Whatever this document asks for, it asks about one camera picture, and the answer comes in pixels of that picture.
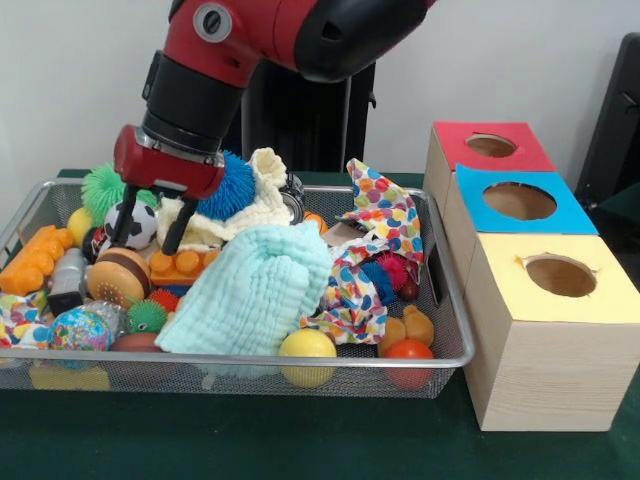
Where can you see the yellow ball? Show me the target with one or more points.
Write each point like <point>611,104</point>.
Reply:
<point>307,350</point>

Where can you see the blue spiky ball with eyes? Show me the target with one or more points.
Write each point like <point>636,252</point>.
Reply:
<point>232,185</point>

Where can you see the polka dot cloth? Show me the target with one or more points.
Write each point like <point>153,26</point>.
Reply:
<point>385,210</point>

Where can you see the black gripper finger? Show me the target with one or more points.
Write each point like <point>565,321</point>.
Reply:
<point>177,227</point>
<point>123,217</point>

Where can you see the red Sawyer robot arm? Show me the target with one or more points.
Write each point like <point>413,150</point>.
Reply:
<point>260,25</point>

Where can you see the green spiky ball with eyes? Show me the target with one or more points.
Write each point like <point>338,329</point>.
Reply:
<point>100,185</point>

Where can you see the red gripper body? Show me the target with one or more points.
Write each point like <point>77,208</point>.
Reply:
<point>170,170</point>

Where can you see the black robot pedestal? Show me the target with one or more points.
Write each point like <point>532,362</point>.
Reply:
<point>310,125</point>

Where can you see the mint green cloth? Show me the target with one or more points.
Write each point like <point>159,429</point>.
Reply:
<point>250,295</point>

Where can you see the black panel stand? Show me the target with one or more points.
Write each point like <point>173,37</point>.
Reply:
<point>610,125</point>

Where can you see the cream waffle cloth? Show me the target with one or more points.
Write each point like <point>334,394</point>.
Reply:
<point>265,200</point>

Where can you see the orange ladder-shaped block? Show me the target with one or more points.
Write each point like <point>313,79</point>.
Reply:
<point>35,260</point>

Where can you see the globe print ball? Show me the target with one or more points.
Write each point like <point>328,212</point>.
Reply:
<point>80,330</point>

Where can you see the red orange ball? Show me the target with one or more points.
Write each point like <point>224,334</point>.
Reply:
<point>409,356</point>

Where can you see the wooden three-hole box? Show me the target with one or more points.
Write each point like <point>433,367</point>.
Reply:
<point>545,375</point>

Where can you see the dark green tablecloth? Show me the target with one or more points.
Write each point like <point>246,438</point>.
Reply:
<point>250,440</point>

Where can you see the orange studded building brick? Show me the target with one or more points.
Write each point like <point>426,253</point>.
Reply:
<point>185,267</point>

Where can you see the small soccer ball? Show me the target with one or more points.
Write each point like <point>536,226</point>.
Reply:
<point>142,227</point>

